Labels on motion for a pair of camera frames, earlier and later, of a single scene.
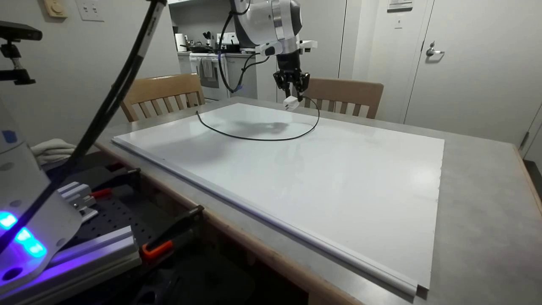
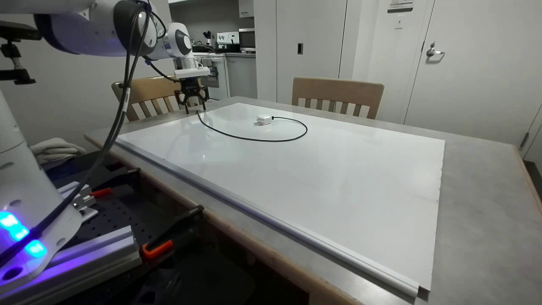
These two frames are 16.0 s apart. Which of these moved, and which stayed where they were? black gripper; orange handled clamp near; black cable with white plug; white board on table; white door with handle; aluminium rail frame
Moved: black cable with white plug; black gripper
Stayed: white door with handle; white board on table; orange handled clamp near; aluminium rail frame
